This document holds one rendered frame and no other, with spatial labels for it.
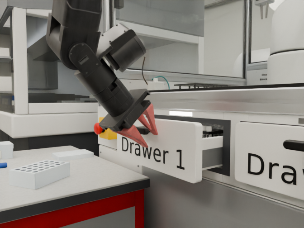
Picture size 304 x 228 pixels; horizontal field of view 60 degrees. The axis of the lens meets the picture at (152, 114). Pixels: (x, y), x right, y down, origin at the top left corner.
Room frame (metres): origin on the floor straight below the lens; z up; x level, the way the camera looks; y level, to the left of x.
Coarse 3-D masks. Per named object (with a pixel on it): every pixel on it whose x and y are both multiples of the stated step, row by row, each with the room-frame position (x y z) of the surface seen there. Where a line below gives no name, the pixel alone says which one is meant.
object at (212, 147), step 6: (204, 138) 0.51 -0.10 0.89; (210, 138) 0.52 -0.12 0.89; (216, 138) 0.53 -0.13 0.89; (222, 138) 0.54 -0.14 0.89; (204, 144) 0.51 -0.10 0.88; (210, 144) 0.52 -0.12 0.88; (216, 144) 0.53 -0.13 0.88; (222, 144) 0.54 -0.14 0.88; (204, 150) 0.50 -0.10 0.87; (210, 150) 0.51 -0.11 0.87; (216, 150) 0.52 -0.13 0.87; (222, 150) 0.53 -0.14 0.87; (204, 156) 0.50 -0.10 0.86; (210, 156) 0.51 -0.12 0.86; (216, 156) 0.52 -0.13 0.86; (222, 156) 0.53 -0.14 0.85; (204, 162) 0.50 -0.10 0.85; (210, 162) 0.51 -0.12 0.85; (216, 162) 0.52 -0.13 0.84; (222, 162) 0.53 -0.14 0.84; (204, 168) 0.51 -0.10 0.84; (210, 168) 0.52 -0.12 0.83
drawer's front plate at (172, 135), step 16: (160, 128) 0.55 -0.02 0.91; (176, 128) 0.51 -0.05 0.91; (192, 128) 0.47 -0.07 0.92; (128, 144) 0.65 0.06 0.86; (160, 144) 0.55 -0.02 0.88; (176, 144) 0.51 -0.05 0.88; (192, 144) 0.47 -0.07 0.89; (128, 160) 0.65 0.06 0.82; (144, 160) 0.59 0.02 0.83; (176, 160) 0.50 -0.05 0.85; (192, 160) 0.47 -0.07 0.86; (176, 176) 0.50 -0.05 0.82; (192, 176) 0.47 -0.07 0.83
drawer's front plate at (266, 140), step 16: (240, 128) 0.48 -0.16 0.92; (256, 128) 0.45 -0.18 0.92; (272, 128) 0.43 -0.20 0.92; (288, 128) 0.41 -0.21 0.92; (240, 144) 0.48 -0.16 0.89; (256, 144) 0.45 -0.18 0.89; (272, 144) 0.43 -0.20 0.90; (240, 160) 0.48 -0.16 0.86; (256, 160) 0.45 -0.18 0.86; (272, 160) 0.43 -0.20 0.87; (288, 160) 0.41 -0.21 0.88; (240, 176) 0.48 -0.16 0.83; (256, 176) 0.45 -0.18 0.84; (272, 176) 0.43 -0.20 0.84; (288, 176) 0.41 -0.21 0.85; (288, 192) 0.41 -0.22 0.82
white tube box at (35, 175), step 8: (48, 160) 0.74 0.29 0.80; (16, 168) 0.65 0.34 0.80; (24, 168) 0.65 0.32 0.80; (32, 168) 0.65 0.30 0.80; (40, 168) 0.65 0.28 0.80; (48, 168) 0.65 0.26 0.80; (56, 168) 0.67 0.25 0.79; (64, 168) 0.70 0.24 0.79; (16, 176) 0.63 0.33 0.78; (24, 176) 0.62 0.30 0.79; (32, 176) 0.61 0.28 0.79; (40, 176) 0.62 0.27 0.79; (48, 176) 0.64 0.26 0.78; (56, 176) 0.67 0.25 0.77; (64, 176) 0.70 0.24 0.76; (16, 184) 0.63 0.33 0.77; (24, 184) 0.62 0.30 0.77; (32, 184) 0.61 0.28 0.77; (40, 184) 0.62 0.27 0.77
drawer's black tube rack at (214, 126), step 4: (204, 124) 0.75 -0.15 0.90; (208, 124) 0.74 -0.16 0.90; (212, 124) 0.75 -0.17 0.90; (212, 128) 0.63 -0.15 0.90; (216, 128) 0.64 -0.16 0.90; (220, 128) 0.63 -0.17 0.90; (216, 132) 0.58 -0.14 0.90; (220, 132) 0.59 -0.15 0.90; (212, 136) 0.70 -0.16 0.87; (216, 136) 0.71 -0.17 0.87
